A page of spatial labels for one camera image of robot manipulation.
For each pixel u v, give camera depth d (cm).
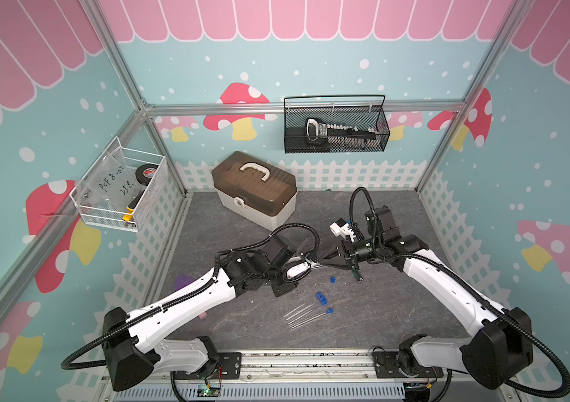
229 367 74
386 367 74
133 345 39
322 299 87
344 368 75
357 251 65
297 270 62
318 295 88
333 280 92
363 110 92
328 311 85
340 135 88
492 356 40
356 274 93
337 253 66
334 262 68
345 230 71
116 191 69
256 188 93
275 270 54
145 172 80
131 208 63
